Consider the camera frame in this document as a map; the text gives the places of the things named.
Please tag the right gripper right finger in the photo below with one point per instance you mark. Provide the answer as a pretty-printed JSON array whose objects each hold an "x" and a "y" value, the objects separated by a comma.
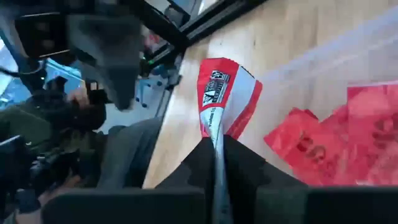
[{"x": 311, "y": 208}]

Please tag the person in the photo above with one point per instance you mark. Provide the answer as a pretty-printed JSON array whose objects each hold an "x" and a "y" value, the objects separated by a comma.
[{"x": 18, "y": 124}]

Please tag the long red white candy strip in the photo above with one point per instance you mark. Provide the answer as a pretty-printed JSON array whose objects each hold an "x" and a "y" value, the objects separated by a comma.
[{"x": 217, "y": 87}]

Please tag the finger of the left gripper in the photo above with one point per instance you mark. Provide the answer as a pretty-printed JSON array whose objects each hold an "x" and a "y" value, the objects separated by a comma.
[{"x": 115, "y": 62}]

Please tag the black bulky device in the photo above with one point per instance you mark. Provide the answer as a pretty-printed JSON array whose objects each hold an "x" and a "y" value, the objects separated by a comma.
[{"x": 46, "y": 168}]

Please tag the person's hand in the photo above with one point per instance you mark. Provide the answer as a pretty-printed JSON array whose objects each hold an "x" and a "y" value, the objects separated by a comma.
[
  {"x": 59, "y": 186},
  {"x": 77, "y": 96}
]

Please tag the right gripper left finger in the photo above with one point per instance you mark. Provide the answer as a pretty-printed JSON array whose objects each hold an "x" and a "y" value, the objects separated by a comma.
[{"x": 140, "y": 208}]

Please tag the large clear plastic container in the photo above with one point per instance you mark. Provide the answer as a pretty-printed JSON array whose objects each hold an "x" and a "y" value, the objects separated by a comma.
[{"x": 311, "y": 77}]

